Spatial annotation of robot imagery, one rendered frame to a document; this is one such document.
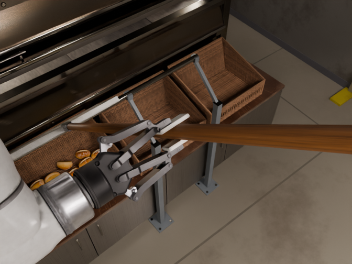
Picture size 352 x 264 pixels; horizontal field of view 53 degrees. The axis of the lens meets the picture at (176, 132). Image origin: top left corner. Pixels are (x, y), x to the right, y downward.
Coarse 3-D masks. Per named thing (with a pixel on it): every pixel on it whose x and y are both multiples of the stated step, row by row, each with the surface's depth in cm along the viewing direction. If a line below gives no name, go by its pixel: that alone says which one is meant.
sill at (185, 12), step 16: (208, 0) 244; (176, 16) 231; (144, 32) 220; (112, 48) 210; (64, 64) 200; (80, 64) 201; (32, 80) 192; (48, 80) 192; (0, 96) 184; (16, 96) 185
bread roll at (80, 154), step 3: (78, 150) 229; (81, 150) 228; (84, 150) 228; (87, 150) 229; (75, 153) 229; (78, 153) 227; (81, 153) 227; (84, 153) 227; (87, 153) 228; (90, 153) 230; (75, 156) 229; (78, 156) 228; (81, 156) 227; (84, 156) 228; (87, 156) 229
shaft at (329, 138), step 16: (80, 128) 127; (96, 128) 109; (112, 128) 96; (176, 128) 65; (192, 128) 60; (208, 128) 56; (224, 128) 52; (240, 128) 49; (256, 128) 46; (272, 128) 44; (288, 128) 42; (304, 128) 40; (320, 128) 38; (336, 128) 36; (240, 144) 50; (256, 144) 47; (272, 144) 44; (288, 144) 41; (304, 144) 39; (320, 144) 37; (336, 144) 36
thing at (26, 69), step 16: (144, 0) 204; (160, 0) 201; (176, 0) 200; (112, 16) 193; (144, 16) 191; (64, 32) 185; (80, 32) 182; (112, 32) 183; (32, 48) 175; (48, 48) 173; (0, 64) 167; (16, 64) 165; (32, 64) 163; (0, 80) 157
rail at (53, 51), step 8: (168, 0) 196; (144, 8) 190; (152, 8) 192; (128, 16) 185; (136, 16) 188; (112, 24) 181; (96, 32) 177; (72, 40) 172; (80, 40) 173; (56, 48) 168; (64, 48) 170; (40, 56) 164; (48, 56) 166; (24, 64) 161; (0, 72) 157; (8, 72) 158
